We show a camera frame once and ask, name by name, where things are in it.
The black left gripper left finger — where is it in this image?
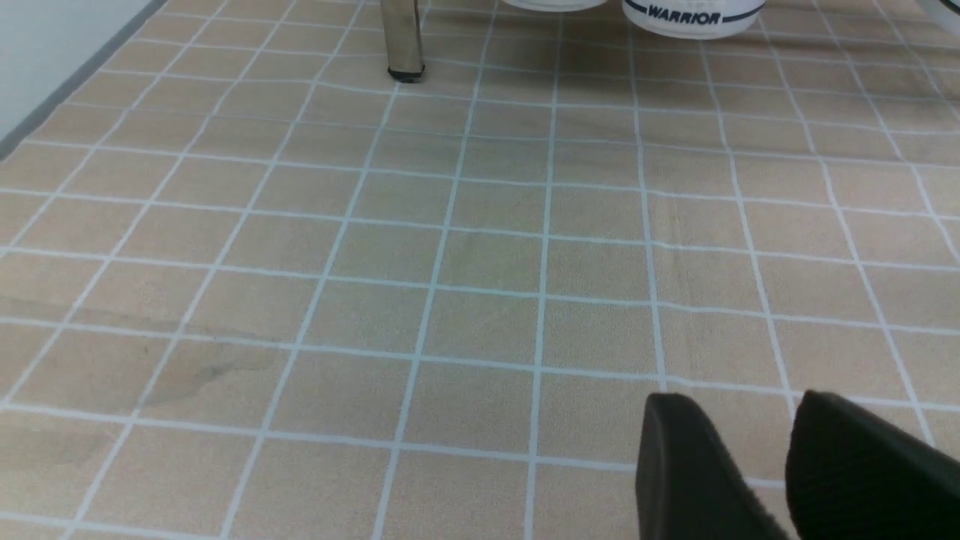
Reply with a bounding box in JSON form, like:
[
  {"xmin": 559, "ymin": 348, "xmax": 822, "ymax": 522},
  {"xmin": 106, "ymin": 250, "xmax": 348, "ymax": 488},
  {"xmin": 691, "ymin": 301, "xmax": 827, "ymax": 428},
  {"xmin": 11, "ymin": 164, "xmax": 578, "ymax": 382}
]
[{"xmin": 635, "ymin": 393, "xmax": 790, "ymax": 539}]

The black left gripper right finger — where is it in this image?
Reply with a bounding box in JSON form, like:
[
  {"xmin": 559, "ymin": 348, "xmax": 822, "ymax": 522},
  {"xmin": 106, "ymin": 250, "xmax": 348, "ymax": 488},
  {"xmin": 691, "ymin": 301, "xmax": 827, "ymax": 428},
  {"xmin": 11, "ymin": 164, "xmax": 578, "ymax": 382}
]
[{"xmin": 785, "ymin": 390, "xmax": 959, "ymax": 539}]

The navy canvas shoe white sole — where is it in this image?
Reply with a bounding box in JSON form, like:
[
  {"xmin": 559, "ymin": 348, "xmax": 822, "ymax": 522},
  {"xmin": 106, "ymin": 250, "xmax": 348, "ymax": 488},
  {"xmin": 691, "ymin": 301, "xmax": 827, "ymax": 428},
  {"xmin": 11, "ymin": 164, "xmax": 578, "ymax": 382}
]
[{"xmin": 916, "ymin": 0, "xmax": 960, "ymax": 37}]

